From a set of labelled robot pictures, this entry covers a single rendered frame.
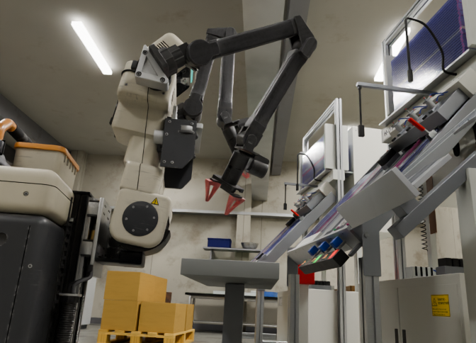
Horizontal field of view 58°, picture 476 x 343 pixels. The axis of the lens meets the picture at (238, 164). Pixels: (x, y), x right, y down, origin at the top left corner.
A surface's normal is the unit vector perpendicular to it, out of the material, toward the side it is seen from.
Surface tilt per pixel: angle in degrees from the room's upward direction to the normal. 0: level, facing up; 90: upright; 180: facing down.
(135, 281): 90
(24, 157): 92
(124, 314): 90
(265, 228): 90
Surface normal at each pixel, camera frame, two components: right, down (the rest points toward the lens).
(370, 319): 0.15, -0.30
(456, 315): -0.99, -0.10
